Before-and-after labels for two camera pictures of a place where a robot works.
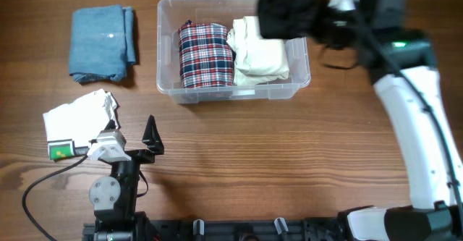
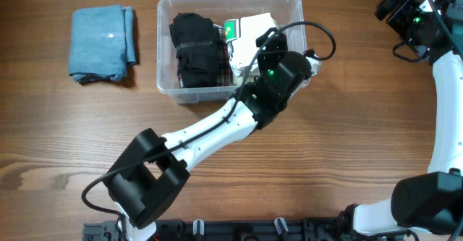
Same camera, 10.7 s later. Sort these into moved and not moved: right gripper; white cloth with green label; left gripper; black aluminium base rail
Moved: white cloth with green label; left gripper; right gripper
Not moved: black aluminium base rail
